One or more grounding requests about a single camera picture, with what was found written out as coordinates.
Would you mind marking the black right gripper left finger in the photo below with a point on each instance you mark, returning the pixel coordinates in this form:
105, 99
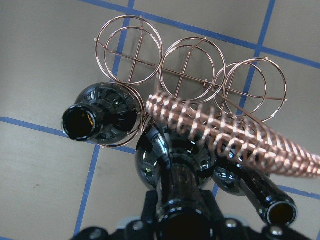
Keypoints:
149, 210

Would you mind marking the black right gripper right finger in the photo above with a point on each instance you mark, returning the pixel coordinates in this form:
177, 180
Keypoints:
214, 213

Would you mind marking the dark wine bottle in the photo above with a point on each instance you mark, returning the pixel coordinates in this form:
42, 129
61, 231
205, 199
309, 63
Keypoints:
273, 205
176, 168

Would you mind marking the dark wine bottle in basket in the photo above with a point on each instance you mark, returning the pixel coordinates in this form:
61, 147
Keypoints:
273, 205

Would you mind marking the copper wire wine basket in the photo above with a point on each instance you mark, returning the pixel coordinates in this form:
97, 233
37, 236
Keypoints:
225, 106

